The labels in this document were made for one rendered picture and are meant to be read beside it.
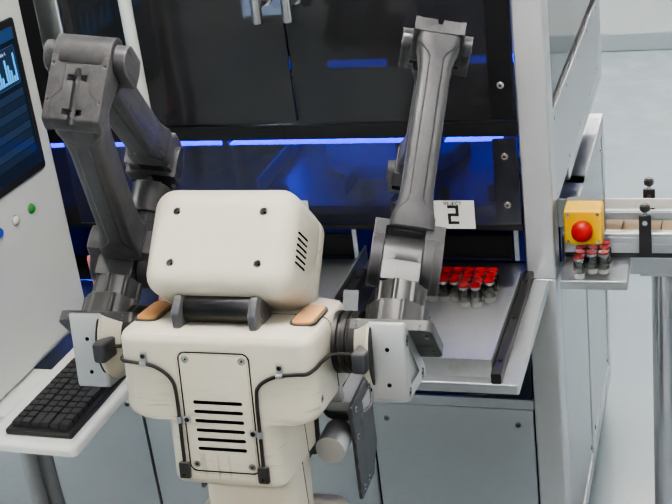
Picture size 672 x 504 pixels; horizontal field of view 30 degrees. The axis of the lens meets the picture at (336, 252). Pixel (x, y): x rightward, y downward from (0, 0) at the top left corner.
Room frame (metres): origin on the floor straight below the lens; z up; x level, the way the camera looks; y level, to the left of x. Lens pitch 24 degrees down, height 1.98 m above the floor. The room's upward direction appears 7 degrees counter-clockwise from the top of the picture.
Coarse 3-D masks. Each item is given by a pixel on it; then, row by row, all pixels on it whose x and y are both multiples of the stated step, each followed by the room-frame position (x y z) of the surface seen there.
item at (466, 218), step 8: (440, 200) 2.27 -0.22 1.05; (448, 200) 2.26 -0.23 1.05; (456, 200) 2.26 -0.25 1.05; (464, 200) 2.25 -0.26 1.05; (472, 200) 2.25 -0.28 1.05; (440, 208) 2.27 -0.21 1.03; (448, 208) 2.26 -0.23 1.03; (464, 208) 2.25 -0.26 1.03; (472, 208) 2.25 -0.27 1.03; (440, 216) 2.27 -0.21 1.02; (456, 216) 2.26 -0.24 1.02; (464, 216) 2.25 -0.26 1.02; (472, 216) 2.25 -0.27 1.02; (440, 224) 2.27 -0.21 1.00; (448, 224) 2.27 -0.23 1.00; (456, 224) 2.26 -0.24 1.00; (464, 224) 2.25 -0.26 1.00; (472, 224) 2.25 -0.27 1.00
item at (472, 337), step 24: (504, 288) 2.19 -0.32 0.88; (432, 312) 2.13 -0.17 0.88; (456, 312) 2.11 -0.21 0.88; (480, 312) 2.10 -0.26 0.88; (504, 312) 2.09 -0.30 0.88; (456, 336) 2.02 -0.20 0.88; (480, 336) 2.01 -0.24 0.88; (432, 360) 1.90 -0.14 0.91; (456, 360) 1.88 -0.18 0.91; (480, 360) 1.87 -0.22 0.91
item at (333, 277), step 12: (360, 252) 2.37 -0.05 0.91; (324, 264) 2.41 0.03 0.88; (336, 264) 2.40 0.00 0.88; (348, 264) 2.39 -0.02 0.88; (360, 264) 2.35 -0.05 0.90; (324, 276) 2.35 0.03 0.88; (336, 276) 2.34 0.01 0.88; (348, 276) 2.27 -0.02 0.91; (324, 288) 2.29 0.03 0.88; (336, 288) 2.28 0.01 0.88
